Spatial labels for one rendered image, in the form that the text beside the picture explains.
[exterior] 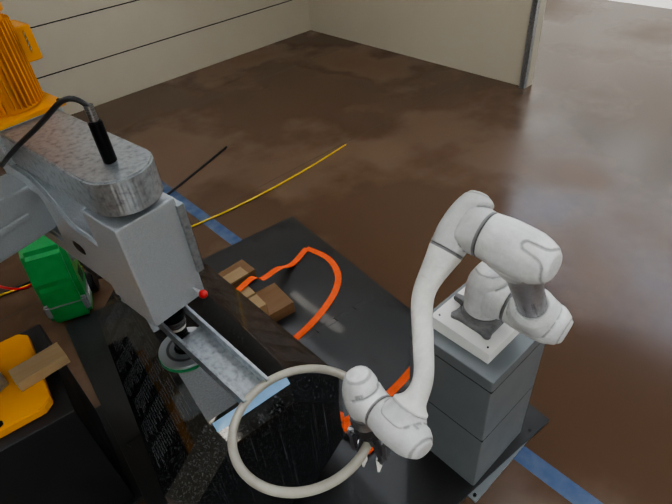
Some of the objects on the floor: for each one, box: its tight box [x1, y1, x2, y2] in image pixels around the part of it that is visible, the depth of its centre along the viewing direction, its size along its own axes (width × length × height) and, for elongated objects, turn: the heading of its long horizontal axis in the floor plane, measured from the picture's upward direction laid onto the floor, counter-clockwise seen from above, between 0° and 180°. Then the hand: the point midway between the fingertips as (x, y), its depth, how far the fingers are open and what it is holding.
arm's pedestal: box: [408, 283, 545, 503], centre depth 236 cm, size 50×50×80 cm
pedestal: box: [0, 324, 144, 504], centre depth 231 cm, size 66×66×74 cm
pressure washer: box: [18, 235, 100, 323], centre depth 329 cm, size 35×35×87 cm
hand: (371, 460), depth 164 cm, fingers closed on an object, 4 cm apart
